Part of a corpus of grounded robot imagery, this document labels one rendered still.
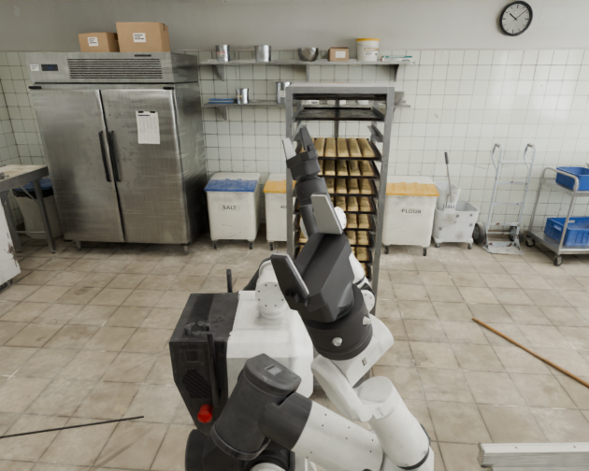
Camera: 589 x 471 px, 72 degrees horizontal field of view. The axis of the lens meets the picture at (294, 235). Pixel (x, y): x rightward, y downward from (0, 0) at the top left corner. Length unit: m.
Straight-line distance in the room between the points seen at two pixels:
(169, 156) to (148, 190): 0.44
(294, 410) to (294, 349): 0.14
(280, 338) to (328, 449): 0.23
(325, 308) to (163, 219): 4.04
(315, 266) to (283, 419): 0.34
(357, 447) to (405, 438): 0.10
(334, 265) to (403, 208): 3.96
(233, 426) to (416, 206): 3.86
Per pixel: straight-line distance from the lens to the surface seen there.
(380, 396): 0.68
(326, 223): 0.52
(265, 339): 0.86
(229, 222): 4.56
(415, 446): 0.73
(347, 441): 0.78
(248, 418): 0.76
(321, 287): 0.46
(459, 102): 5.02
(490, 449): 1.39
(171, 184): 4.32
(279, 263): 0.43
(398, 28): 4.87
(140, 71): 4.33
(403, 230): 4.52
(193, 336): 0.90
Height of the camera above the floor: 1.87
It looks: 22 degrees down
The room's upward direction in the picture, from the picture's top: straight up
